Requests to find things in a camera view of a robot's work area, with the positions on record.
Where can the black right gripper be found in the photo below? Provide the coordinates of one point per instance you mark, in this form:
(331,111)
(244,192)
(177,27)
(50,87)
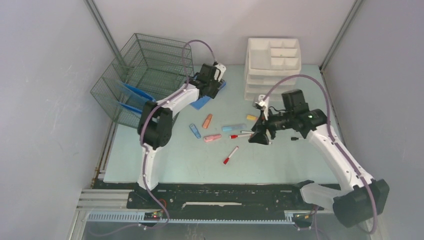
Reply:
(259,136)

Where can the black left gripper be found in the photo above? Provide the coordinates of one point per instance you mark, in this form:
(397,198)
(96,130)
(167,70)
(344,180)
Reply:
(212,93)

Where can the blue folder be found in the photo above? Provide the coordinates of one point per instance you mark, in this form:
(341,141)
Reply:
(200,103)
(131,109)
(139,92)

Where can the white plastic drawer organizer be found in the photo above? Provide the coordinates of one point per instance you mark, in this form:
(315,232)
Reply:
(269,60)

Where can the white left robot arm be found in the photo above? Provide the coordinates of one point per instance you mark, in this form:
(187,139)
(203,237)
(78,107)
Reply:
(157,118)

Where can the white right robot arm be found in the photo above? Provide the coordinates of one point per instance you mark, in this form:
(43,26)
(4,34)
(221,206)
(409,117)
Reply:
(331,155)

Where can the yellow pink highlighter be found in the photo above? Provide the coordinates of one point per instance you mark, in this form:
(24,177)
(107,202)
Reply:
(251,117)

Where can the red cap marker upper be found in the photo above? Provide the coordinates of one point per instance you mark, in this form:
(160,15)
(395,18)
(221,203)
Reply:
(235,136)

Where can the red cap marker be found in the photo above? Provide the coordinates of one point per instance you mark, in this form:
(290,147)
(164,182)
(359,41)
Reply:
(230,155)
(235,136)

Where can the blue transparent correction tape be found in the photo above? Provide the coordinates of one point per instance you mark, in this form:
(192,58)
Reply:
(195,131)

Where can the red cap marker lower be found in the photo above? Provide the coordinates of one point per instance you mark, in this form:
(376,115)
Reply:
(230,155)

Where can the pink correction tape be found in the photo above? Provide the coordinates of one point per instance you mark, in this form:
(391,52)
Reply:
(212,137)

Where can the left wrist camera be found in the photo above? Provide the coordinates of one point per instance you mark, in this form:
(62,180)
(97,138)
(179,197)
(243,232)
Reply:
(219,72)

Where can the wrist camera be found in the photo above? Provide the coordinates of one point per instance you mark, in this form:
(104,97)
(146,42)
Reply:
(219,72)
(261,102)

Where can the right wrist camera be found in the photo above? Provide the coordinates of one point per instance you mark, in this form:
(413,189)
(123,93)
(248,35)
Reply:
(261,102)

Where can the green wire mesh rack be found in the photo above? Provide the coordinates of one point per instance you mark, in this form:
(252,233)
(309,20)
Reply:
(156,65)

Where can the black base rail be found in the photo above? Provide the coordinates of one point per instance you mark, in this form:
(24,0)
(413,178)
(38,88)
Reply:
(216,204)

